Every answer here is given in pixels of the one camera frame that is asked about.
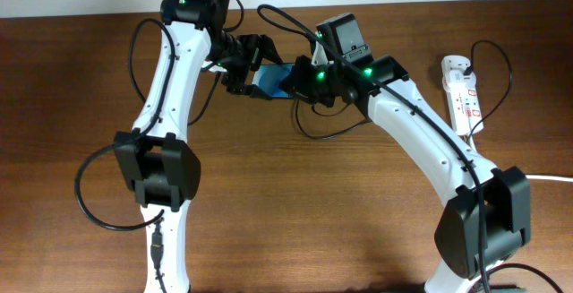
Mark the black camera cable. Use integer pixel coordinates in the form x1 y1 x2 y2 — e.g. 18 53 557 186
256 4 565 293
73 0 245 293

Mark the white power strip cord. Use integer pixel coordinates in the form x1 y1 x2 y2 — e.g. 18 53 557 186
465 134 573 184

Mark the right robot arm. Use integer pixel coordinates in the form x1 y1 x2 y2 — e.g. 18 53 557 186
280 13 531 292

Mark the blue Galaxy smartphone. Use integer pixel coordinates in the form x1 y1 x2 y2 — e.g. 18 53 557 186
252 63 294 99

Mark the black USB charging cable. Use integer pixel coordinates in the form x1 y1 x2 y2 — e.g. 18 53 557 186
293 39 514 142

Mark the left black camera cable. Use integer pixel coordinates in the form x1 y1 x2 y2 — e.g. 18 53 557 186
73 0 245 293

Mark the right black camera cable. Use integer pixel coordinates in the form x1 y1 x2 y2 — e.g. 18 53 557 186
256 4 565 293

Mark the white USB charger adapter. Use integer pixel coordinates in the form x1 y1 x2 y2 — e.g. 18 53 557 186
440 55 476 90

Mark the white power strip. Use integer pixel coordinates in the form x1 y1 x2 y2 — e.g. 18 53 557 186
442 75 483 136

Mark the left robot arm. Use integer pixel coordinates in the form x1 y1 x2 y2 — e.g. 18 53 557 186
115 0 281 292

